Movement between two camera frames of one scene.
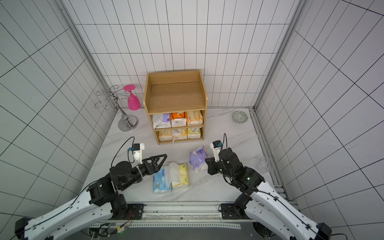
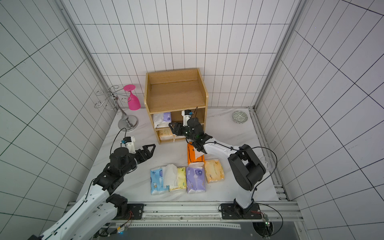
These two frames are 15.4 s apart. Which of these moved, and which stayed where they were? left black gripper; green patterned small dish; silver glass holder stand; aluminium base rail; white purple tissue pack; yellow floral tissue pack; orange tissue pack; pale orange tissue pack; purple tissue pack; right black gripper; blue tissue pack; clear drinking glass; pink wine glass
Moved: pale orange tissue pack; yellow floral tissue pack; left black gripper; orange tissue pack; purple tissue pack; right black gripper
Stayed: white purple tissue pack; aluminium base rail; green patterned small dish; clear drinking glass; blue tissue pack; pink wine glass; silver glass holder stand
